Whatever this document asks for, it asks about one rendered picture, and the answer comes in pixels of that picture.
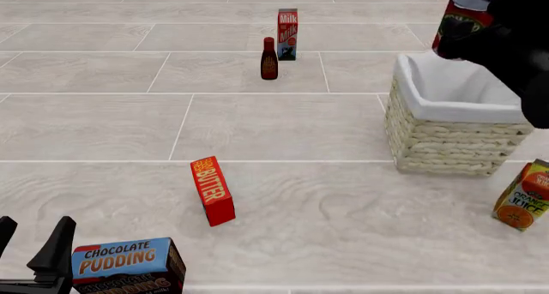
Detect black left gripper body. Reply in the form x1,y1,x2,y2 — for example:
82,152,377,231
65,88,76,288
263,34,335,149
0,271,73,294

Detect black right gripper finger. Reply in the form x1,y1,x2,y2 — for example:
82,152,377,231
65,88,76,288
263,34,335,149
437,28,501,63

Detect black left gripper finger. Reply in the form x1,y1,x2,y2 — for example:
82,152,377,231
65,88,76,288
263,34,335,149
0,215,19,257
26,215,77,278

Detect red tomato sauce tin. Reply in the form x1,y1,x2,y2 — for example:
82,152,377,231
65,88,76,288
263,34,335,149
431,0,498,63

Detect white cloth basket liner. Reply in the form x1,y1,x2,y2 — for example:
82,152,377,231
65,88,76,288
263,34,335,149
394,51,533,125

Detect woven cream wicker basket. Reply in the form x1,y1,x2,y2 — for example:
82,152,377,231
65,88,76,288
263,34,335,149
384,75,535,177

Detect dark brown sauce bottle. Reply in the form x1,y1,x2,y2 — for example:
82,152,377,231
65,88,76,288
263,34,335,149
260,37,280,81

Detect blue chocolate pudding box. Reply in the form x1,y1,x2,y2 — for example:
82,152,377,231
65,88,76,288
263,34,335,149
70,237,188,294

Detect orange juice carton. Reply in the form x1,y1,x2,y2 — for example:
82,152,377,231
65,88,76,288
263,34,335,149
491,158,549,233

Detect red butter box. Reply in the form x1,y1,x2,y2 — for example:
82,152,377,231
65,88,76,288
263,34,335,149
190,155,237,228

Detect red and white milk carton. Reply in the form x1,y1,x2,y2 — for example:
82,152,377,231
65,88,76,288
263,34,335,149
276,8,299,63

